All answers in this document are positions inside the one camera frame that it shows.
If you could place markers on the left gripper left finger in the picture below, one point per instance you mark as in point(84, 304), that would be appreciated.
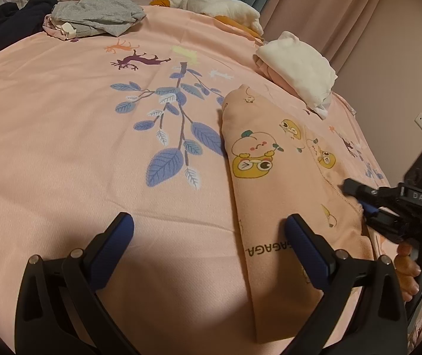
point(58, 310)

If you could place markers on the pink printed bed sheet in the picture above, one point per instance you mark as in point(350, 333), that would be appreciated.
point(104, 125)

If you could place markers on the grey crumpled garment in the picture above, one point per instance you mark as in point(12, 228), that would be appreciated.
point(85, 18)

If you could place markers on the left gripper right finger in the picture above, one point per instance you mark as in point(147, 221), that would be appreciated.
point(361, 310)

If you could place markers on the right hand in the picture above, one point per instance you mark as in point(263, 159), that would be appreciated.
point(406, 271)

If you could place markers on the dark navy garment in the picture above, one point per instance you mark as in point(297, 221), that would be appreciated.
point(17, 24)

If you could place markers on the peach cartoon print garment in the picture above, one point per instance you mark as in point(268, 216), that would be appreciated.
point(285, 159)

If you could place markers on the cream folded clothes stack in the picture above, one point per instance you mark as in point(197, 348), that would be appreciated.
point(298, 68)

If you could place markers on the white goose plush toy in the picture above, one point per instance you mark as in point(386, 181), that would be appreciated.
point(235, 13)

